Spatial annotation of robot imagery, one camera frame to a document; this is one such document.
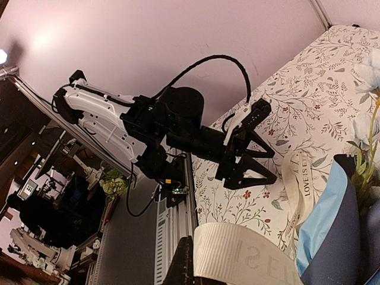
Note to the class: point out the white ribbon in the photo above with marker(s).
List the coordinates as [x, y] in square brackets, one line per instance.
[234, 254]

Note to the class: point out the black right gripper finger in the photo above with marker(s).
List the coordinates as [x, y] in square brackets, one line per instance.
[182, 266]

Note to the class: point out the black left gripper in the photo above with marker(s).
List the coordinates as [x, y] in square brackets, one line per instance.
[176, 118]

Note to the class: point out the front aluminium rail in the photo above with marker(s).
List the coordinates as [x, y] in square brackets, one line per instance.
[140, 240]

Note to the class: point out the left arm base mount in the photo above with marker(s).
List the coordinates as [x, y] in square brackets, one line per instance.
[174, 187]

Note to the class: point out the pale blue fake flower stems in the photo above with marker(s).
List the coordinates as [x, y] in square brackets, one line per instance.
[364, 145]

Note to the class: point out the dark navy tissue paper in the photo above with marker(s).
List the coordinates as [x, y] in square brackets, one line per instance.
[350, 252]

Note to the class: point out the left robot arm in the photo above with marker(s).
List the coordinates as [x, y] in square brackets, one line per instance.
[82, 104]

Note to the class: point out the left aluminium frame post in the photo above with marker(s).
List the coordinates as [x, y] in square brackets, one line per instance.
[321, 13]

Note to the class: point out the floral patterned table mat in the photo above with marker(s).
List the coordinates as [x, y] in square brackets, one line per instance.
[313, 98]

